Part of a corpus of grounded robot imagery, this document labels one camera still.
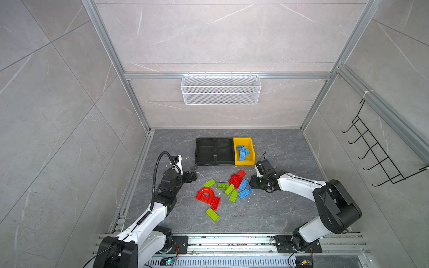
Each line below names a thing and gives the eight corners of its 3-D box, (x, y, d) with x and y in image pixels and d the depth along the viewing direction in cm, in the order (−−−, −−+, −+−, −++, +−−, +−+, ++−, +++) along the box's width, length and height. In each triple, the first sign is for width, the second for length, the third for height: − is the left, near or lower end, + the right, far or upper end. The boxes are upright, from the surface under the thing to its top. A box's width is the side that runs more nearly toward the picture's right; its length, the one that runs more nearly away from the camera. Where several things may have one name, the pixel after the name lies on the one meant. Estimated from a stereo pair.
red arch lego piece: (195, 199, 89) (194, 197, 87) (201, 186, 94) (201, 184, 92) (210, 205, 87) (210, 204, 85) (216, 192, 91) (216, 190, 90)
